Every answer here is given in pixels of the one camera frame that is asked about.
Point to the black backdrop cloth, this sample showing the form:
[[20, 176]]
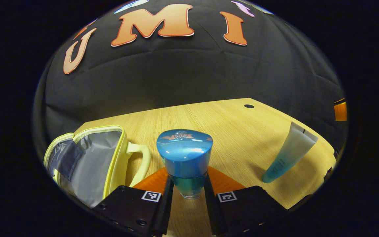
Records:
[[183, 72]]

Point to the blue white skincare tube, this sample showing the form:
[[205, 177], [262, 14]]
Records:
[[290, 153]]

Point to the pale yellow suitcase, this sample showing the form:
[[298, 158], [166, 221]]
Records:
[[94, 164]]

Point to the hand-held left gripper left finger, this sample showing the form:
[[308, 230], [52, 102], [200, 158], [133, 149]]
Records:
[[165, 204]]

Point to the blue skincare bottle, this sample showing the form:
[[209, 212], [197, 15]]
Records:
[[184, 154]]

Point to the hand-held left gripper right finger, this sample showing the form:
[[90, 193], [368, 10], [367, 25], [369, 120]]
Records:
[[211, 207]]

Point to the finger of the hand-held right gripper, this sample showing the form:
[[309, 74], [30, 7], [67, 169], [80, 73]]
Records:
[[341, 111]]

